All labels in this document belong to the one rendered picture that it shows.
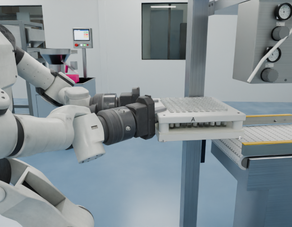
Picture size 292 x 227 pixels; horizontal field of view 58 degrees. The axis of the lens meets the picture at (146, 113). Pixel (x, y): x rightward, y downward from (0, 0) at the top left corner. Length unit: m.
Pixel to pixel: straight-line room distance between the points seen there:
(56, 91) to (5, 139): 0.68
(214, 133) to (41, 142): 0.47
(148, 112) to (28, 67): 0.54
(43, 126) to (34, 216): 0.49
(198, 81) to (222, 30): 4.78
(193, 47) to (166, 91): 4.76
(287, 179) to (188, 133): 0.34
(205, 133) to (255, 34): 0.28
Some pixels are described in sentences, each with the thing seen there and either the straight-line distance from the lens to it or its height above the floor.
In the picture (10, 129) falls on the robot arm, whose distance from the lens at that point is 0.44.
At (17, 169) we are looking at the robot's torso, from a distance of 1.00.
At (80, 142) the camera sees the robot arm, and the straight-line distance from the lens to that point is 0.60.
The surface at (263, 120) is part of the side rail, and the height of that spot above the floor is 0.91.
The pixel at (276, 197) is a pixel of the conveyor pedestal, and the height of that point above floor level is 0.72.
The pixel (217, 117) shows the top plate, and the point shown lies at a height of 1.00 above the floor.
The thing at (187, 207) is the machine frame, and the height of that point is 0.54.
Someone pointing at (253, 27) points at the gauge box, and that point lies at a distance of 0.71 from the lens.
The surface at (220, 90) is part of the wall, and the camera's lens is 5.82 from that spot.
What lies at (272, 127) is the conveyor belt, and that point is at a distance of 1.11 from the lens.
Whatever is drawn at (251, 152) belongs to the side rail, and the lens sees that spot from 0.80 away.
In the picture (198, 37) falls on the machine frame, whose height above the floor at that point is 1.22.
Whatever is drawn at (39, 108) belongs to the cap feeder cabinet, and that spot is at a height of 0.46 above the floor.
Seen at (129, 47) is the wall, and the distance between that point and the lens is 5.67.
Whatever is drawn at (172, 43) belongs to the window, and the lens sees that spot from 5.73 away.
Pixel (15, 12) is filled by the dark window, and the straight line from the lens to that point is 6.58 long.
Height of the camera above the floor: 1.19
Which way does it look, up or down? 15 degrees down
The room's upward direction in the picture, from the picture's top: straight up
